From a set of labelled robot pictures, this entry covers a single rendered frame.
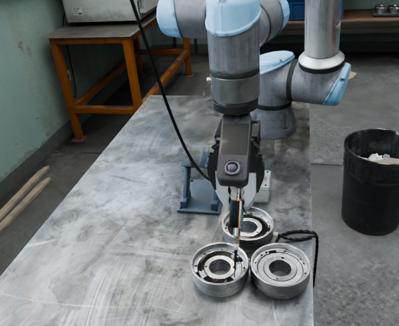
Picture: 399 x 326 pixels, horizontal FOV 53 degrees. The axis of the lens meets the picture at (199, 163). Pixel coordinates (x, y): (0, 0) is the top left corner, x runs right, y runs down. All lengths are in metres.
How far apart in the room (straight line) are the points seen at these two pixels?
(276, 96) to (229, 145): 0.59
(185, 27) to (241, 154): 0.25
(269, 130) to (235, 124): 0.59
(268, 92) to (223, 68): 0.59
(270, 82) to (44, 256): 0.72
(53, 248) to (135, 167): 0.34
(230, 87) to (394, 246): 1.63
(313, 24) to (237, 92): 0.50
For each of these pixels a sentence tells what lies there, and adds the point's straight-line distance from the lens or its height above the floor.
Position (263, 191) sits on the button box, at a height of 0.83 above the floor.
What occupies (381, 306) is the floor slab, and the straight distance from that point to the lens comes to 1.85.
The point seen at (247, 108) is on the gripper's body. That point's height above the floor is 1.13.
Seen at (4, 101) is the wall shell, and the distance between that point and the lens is 2.71.
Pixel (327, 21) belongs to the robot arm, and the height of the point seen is 1.14.
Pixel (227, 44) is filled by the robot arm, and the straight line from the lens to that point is 0.58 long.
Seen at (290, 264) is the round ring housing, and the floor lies 0.83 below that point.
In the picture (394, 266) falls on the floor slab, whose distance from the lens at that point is 2.02.
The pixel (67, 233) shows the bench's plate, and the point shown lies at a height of 0.80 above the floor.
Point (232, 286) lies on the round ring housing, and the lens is 0.73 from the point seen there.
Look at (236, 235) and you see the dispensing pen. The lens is 0.72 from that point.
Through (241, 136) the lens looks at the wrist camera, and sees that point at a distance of 0.61.
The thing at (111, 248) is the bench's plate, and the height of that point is 0.80.
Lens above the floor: 1.38
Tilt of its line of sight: 31 degrees down
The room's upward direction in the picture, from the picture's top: 5 degrees counter-clockwise
